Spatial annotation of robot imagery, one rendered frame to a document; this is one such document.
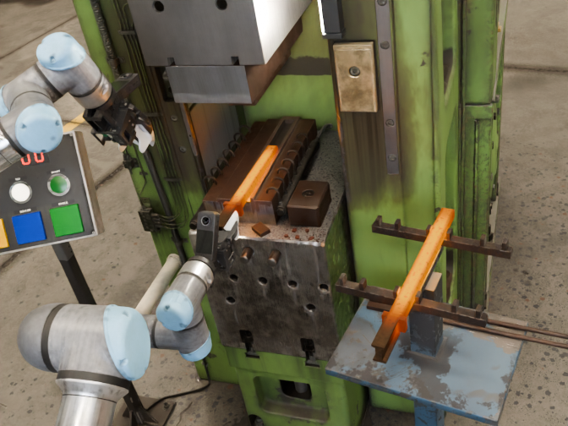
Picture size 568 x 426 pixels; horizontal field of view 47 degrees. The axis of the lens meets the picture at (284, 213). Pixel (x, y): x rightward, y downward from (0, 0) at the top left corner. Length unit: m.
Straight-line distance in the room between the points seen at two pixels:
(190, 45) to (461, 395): 0.97
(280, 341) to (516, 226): 1.52
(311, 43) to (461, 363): 0.98
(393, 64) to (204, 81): 0.43
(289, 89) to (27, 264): 1.93
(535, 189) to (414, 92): 1.86
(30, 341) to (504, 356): 1.01
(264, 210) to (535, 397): 1.23
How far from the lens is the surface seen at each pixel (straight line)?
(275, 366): 2.06
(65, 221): 1.81
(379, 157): 1.69
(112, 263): 3.32
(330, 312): 1.80
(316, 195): 1.69
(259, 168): 1.78
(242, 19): 1.46
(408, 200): 1.76
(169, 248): 2.16
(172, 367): 2.72
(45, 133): 1.17
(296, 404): 2.27
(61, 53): 1.28
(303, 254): 1.68
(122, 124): 1.41
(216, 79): 1.54
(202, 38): 1.51
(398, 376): 1.56
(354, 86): 1.58
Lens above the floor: 1.95
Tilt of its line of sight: 36 degrees down
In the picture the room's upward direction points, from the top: 11 degrees counter-clockwise
